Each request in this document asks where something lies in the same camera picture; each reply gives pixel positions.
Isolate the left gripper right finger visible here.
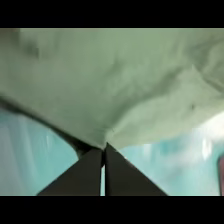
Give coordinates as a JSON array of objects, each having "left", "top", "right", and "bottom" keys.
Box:
[{"left": 104, "top": 142, "right": 168, "bottom": 197}]

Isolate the pale green shirt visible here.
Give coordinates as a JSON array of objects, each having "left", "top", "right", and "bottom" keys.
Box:
[{"left": 0, "top": 27, "right": 224, "bottom": 151}]

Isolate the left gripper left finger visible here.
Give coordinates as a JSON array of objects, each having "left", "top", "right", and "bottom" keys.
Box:
[{"left": 37, "top": 147, "right": 103, "bottom": 197}]

